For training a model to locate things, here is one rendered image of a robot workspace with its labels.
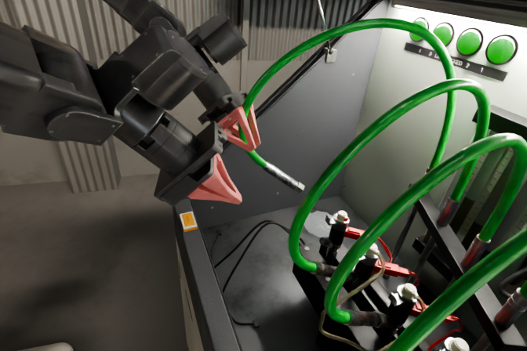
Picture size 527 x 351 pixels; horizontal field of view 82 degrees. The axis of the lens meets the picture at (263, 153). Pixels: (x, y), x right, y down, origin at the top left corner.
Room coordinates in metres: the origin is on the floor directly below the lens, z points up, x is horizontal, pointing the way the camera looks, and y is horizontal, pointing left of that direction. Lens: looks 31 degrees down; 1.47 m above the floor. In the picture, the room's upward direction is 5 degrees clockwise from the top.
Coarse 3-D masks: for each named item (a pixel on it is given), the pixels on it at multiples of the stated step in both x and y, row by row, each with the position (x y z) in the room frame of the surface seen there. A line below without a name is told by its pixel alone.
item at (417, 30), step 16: (336, 32) 0.49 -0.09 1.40; (416, 32) 0.49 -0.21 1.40; (304, 48) 0.48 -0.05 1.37; (272, 64) 0.49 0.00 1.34; (448, 64) 0.50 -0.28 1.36; (448, 96) 0.50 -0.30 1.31; (448, 112) 0.50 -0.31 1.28; (240, 128) 0.48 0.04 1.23; (448, 128) 0.50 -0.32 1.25; (256, 160) 0.48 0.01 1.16; (432, 160) 0.51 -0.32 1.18
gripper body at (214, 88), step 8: (216, 72) 0.53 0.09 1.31; (208, 80) 0.50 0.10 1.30; (216, 80) 0.50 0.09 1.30; (200, 88) 0.49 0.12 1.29; (208, 88) 0.49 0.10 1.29; (216, 88) 0.49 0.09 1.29; (224, 88) 0.50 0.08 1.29; (200, 96) 0.49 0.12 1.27; (208, 96) 0.49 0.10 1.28; (216, 96) 0.49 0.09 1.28; (224, 96) 0.46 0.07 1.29; (208, 104) 0.49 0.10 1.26; (216, 104) 0.46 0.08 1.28; (224, 104) 0.45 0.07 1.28; (208, 112) 0.46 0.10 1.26; (224, 112) 0.49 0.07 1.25; (200, 120) 0.46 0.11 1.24; (208, 120) 0.47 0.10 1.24
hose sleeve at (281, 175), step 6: (264, 168) 0.48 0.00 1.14; (270, 168) 0.48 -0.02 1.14; (276, 168) 0.49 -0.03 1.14; (270, 174) 0.48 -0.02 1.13; (276, 174) 0.48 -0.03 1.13; (282, 174) 0.48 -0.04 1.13; (282, 180) 0.48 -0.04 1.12; (288, 180) 0.48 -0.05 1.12; (294, 180) 0.49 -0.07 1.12; (294, 186) 0.48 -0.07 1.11
